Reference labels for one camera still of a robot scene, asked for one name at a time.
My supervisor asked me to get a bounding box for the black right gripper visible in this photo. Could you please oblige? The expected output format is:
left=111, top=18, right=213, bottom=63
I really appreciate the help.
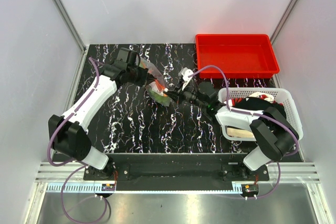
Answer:
left=163, top=80, right=207, bottom=110

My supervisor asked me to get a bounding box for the clear zip top bag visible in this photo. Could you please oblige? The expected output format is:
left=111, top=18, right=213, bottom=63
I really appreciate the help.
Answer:
left=140, top=57, right=172, bottom=107

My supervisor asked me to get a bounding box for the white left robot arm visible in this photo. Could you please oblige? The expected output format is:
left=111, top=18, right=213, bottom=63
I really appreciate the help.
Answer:
left=47, top=48, right=150, bottom=180

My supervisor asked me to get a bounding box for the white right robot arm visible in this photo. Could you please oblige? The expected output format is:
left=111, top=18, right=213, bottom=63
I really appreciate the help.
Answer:
left=164, top=82, right=300, bottom=180

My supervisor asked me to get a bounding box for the black bag in basket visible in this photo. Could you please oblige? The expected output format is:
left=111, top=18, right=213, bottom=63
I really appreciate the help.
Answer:
left=228, top=97, right=287, bottom=131

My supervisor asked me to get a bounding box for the beige item in basket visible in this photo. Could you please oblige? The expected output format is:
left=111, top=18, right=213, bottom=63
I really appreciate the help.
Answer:
left=226, top=127, right=255, bottom=140

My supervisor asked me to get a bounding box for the red plastic bin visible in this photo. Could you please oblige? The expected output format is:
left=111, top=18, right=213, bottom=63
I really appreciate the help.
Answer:
left=195, top=34, right=280, bottom=79

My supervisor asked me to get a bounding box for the white red cloth in basket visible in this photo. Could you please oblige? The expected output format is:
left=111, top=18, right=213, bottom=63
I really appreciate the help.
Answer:
left=248, top=92, right=277, bottom=103

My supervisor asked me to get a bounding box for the white plastic basket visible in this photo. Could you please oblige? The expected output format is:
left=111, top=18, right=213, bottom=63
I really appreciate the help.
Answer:
left=228, top=88, right=303, bottom=141

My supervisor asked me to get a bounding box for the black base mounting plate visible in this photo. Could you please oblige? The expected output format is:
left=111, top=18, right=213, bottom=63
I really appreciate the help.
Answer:
left=83, top=153, right=270, bottom=192

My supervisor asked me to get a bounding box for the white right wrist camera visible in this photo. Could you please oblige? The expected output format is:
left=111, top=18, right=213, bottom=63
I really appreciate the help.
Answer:
left=178, top=67, right=194, bottom=90

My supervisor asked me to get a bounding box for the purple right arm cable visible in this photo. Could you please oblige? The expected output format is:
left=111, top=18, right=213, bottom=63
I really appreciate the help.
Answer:
left=187, top=65, right=300, bottom=200

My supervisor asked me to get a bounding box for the aluminium frame rail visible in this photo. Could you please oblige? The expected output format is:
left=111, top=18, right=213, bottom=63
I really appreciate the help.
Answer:
left=35, top=162, right=321, bottom=183

